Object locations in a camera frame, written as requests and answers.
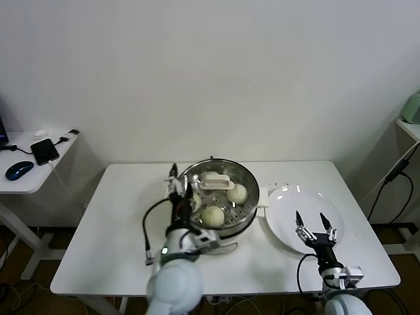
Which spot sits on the mint green appliance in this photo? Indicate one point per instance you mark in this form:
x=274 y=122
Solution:
x=411 y=108

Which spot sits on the white electric cooker pot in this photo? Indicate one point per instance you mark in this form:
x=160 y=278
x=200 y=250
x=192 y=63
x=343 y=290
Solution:
x=229 y=245

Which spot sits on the black smartphone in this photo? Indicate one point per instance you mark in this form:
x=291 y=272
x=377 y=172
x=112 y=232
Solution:
x=45 y=151

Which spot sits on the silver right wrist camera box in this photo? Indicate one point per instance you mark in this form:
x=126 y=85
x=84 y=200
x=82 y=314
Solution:
x=352 y=275

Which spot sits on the dark laptop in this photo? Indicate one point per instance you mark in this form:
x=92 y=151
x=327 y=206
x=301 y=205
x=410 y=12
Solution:
x=2 y=128

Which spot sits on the white side table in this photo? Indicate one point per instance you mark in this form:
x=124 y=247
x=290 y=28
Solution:
x=23 y=185

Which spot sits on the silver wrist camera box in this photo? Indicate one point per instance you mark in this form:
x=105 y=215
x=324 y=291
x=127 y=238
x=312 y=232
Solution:
x=352 y=275
x=206 y=241

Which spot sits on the white desk with appliance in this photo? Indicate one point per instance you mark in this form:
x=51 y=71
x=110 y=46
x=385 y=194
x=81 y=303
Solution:
x=410 y=129

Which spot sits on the black usb adapter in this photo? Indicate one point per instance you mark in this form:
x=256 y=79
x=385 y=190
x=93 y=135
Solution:
x=74 y=131

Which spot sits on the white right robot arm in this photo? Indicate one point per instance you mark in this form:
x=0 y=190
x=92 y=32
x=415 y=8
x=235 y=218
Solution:
x=348 y=303

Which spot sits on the white earbuds case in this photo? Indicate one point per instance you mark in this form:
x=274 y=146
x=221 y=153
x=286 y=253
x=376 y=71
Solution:
x=39 y=133

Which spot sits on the white round plate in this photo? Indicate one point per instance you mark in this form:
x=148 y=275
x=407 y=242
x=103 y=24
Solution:
x=288 y=203

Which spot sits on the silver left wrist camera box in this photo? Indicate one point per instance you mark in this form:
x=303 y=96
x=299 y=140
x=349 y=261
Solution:
x=206 y=241

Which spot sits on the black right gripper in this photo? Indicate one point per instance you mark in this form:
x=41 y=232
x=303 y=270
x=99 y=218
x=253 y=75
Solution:
x=323 y=246

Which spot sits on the stainless perforated steamer basket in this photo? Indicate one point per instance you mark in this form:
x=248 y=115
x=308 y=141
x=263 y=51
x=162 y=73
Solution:
x=249 y=197

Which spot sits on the blue computer mouse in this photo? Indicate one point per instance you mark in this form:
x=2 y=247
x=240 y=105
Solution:
x=19 y=170

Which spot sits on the white power strip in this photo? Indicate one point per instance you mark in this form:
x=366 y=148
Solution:
x=219 y=299

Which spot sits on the white steamed baozi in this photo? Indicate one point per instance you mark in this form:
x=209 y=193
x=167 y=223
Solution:
x=210 y=175
x=196 y=201
x=237 y=193
x=213 y=216

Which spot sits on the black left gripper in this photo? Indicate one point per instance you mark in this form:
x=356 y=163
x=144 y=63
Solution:
x=182 y=213

